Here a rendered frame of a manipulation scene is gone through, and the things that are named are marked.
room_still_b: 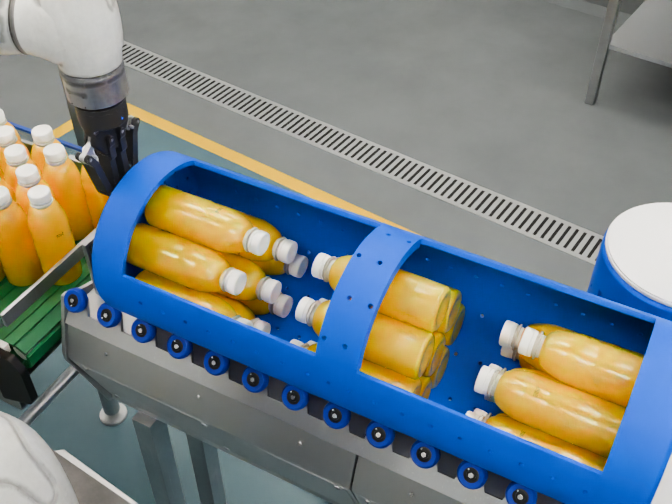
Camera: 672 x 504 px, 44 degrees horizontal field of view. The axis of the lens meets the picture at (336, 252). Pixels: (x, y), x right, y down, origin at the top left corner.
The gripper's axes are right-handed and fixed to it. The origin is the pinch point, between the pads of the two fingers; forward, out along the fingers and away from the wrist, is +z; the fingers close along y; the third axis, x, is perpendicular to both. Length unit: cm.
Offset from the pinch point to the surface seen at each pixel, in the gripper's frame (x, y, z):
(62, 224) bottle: -16.7, -0.3, 12.1
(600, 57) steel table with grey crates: 33, -251, 93
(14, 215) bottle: -23.6, 3.6, 9.7
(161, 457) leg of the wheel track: 1, 7, 65
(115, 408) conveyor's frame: -44, -21, 111
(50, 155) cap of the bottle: -25.7, -9.4, 5.7
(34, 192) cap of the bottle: -20.6, 0.4, 5.6
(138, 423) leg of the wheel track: -2, 8, 54
